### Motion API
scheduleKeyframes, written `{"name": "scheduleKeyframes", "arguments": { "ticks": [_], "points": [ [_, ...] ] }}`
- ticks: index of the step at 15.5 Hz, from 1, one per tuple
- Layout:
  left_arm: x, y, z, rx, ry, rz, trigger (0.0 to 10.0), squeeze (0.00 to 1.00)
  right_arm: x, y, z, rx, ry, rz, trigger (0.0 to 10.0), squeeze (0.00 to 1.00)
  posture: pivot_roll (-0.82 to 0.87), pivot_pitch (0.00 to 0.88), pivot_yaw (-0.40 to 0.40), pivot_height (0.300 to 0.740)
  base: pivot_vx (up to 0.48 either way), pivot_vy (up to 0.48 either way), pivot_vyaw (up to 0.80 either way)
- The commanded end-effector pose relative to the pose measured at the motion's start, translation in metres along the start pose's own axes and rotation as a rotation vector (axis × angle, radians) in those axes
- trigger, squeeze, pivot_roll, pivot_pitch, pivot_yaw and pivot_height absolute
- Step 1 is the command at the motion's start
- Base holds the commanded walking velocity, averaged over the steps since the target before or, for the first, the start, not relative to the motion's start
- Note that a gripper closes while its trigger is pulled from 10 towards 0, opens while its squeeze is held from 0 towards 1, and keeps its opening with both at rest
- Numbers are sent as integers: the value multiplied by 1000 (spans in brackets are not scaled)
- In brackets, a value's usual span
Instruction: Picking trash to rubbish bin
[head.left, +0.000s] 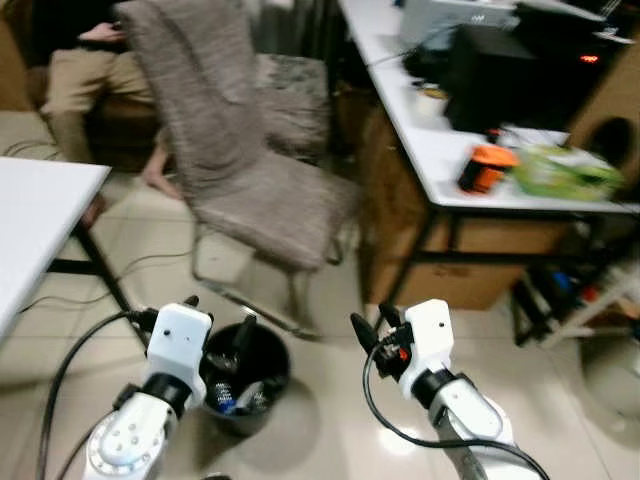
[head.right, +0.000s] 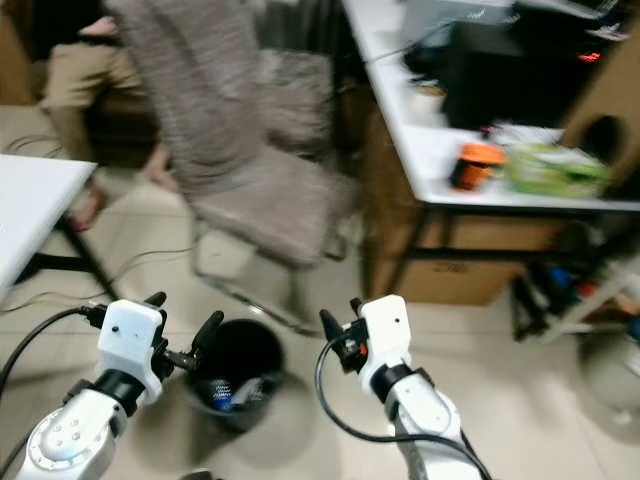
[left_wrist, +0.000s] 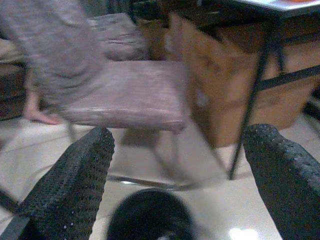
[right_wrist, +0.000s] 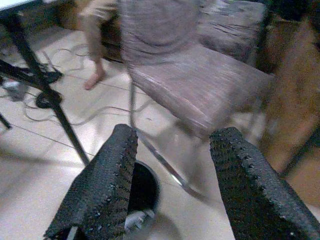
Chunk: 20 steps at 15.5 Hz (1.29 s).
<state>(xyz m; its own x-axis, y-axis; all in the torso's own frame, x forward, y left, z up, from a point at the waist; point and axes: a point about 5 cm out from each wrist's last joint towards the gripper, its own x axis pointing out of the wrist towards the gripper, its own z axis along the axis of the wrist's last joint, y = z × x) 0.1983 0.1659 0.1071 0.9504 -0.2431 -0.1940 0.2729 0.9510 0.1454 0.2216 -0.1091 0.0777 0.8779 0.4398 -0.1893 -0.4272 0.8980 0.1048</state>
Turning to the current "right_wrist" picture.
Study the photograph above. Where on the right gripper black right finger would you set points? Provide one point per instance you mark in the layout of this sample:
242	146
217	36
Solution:
252	200

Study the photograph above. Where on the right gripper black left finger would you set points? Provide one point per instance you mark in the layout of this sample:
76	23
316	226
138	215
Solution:
100	195

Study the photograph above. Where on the black round rubbish bin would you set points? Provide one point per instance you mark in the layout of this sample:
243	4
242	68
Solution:
142	185

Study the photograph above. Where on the white crumpled paper trash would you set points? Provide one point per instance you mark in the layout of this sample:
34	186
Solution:
138	218

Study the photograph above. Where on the brown cardboard box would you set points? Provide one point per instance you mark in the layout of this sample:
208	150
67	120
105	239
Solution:
295	87

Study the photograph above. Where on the chair with checked grey cover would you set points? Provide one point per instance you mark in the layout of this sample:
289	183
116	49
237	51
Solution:
200	82

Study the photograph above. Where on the grey power adapter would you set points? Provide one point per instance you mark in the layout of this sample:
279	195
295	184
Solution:
13	90

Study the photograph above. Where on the person in beige trousers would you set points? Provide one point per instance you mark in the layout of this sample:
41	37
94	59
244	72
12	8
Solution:
93	50

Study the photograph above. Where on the white table with black legs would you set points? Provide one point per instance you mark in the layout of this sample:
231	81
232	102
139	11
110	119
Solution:
30	57

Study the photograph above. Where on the chair with crumpled grey cushion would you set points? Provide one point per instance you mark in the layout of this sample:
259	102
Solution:
230	30

